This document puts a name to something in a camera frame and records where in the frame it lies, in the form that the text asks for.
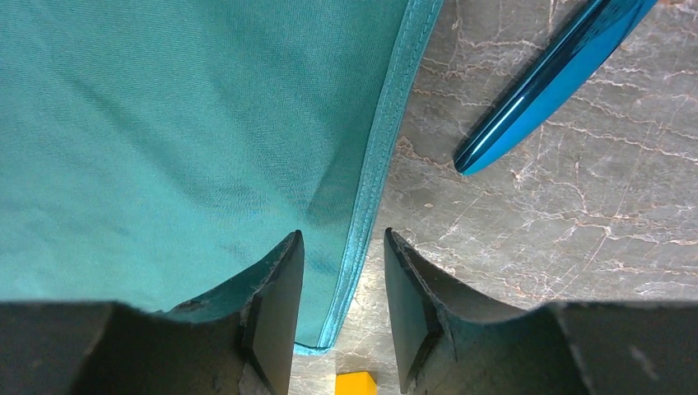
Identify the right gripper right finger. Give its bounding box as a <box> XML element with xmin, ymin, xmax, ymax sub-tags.
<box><xmin>384</xmin><ymin>228</ymin><xmax>551</xmax><ymax>394</ymax></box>

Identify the yellow small cube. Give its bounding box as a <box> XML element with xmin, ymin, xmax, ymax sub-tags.
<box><xmin>334</xmin><ymin>371</ymin><xmax>378</xmax><ymax>395</ymax></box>

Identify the teal cloth napkin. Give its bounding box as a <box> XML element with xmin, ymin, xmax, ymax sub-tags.
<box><xmin>1</xmin><ymin>1</ymin><xmax>441</xmax><ymax>355</ymax></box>

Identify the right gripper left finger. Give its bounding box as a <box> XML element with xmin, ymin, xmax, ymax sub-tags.
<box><xmin>164</xmin><ymin>230</ymin><xmax>305</xmax><ymax>394</ymax></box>

